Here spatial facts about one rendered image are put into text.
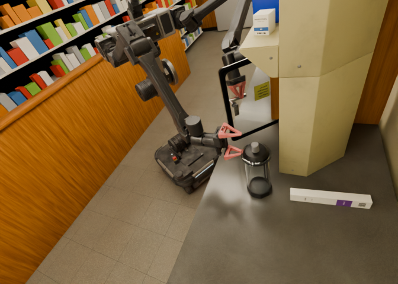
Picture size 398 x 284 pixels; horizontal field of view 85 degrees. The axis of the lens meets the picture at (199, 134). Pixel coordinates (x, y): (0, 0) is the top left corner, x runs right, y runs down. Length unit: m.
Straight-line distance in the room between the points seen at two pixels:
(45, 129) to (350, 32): 2.20
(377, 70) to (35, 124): 2.31
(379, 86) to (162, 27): 1.19
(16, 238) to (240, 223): 1.96
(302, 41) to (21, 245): 2.44
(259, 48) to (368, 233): 0.70
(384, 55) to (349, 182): 0.51
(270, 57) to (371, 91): 0.63
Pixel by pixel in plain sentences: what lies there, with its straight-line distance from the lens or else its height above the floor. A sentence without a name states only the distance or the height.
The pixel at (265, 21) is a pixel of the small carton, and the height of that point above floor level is 1.55.
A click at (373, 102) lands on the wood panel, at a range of 1.25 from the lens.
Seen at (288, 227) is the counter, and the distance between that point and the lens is 0.91.
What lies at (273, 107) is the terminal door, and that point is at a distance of 1.12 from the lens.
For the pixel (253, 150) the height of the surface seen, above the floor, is 1.19.
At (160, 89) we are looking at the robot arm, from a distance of 0.87.
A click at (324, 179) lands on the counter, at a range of 1.04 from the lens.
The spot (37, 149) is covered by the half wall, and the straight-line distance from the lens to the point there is 2.31.
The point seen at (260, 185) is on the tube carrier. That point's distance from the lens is 0.89.
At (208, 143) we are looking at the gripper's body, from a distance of 0.82.
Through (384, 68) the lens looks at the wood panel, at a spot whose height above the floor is 1.23.
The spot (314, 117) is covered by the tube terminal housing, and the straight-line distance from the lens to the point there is 0.81.
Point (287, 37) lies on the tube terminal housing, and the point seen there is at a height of 1.53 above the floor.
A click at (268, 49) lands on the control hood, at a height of 1.50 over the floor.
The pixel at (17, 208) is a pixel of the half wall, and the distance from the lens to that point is 2.37.
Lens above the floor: 1.77
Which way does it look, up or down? 40 degrees down
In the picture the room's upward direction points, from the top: 18 degrees counter-clockwise
